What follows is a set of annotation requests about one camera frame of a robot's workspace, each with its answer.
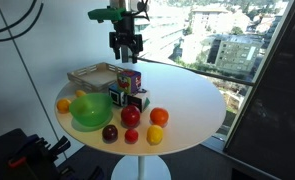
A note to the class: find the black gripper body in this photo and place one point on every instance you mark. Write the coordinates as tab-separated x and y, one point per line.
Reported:
126	39

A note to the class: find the colourful picture block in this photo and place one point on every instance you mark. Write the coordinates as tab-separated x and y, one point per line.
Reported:
128	81

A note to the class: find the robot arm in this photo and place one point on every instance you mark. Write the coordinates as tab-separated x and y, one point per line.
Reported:
123	26

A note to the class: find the wooden tray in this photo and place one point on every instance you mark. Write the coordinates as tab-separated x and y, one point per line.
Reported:
93	78

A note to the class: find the blue picture block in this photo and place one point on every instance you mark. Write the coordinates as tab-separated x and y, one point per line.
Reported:
117	96

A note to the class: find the white and black picture block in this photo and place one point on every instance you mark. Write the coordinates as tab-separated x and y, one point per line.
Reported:
138	100

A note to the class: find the yellow banana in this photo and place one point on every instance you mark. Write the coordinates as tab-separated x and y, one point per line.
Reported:
80	93

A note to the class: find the red apple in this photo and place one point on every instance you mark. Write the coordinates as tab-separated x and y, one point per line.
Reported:
130	115

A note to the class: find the green plastic bowl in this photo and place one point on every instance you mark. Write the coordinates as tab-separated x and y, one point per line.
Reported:
91	108

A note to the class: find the orange fruit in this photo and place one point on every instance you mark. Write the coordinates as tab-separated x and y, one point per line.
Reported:
159	116

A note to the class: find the yellow-orange round fruit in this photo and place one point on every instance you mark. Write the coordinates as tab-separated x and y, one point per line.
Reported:
63	105

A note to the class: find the small red tomato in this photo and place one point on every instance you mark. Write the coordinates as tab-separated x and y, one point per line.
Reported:
131	135

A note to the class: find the dark purple plum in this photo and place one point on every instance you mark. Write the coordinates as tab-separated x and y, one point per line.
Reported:
109	133

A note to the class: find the yellow lemon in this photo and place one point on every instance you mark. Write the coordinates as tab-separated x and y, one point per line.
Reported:
154	134

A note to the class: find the grey apartment building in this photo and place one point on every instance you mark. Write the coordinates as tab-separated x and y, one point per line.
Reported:
237	53

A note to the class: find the black tool bag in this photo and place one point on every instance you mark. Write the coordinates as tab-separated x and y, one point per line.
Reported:
7	156

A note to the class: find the black side panel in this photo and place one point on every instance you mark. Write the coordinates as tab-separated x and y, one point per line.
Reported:
273	116

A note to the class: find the dark window frame post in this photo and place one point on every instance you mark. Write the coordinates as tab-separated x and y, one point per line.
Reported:
125	55

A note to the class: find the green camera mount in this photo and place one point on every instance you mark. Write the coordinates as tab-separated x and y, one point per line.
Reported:
107	14

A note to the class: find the dark window rail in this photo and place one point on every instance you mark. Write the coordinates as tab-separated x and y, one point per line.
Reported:
203	72

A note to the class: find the white table pedestal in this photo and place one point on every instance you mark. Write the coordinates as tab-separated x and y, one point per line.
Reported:
141	166

